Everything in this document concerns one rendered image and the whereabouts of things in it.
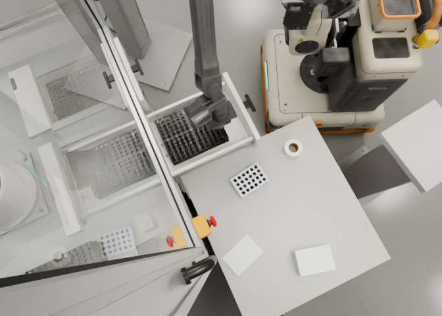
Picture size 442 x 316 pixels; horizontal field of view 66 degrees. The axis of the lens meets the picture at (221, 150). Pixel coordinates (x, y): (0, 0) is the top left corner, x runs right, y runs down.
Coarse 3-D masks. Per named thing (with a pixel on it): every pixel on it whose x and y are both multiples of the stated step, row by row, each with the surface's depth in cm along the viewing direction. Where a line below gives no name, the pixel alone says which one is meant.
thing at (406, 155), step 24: (408, 120) 138; (432, 120) 138; (384, 144) 139; (408, 144) 136; (432, 144) 135; (360, 168) 178; (384, 168) 157; (408, 168) 133; (432, 168) 133; (360, 192) 193; (384, 192) 205
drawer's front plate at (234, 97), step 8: (224, 72) 127; (224, 80) 128; (232, 88) 125; (232, 96) 127; (240, 104) 123; (240, 112) 126; (248, 120) 121; (248, 128) 125; (256, 136) 120; (256, 144) 125
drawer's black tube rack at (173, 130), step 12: (156, 120) 125; (168, 120) 129; (180, 120) 125; (168, 132) 127; (180, 132) 124; (192, 132) 124; (204, 132) 124; (216, 132) 127; (168, 144) 123; (180, 144) 123; (192, 144) 122; (204, 144) 122; (216, 144) 126; (180, 156) 121; (192, 156) 124
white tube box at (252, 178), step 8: (248, 168) 130; (256, 168) 134; (240, 176) 130; (248, 176) 129; (256, 176) 130; (264, 176) 129; (232, 184) 132; (240, 184) 129; (248, 184) 132; (256, 184) 132; (240, 192) 128; (248, 192) 128
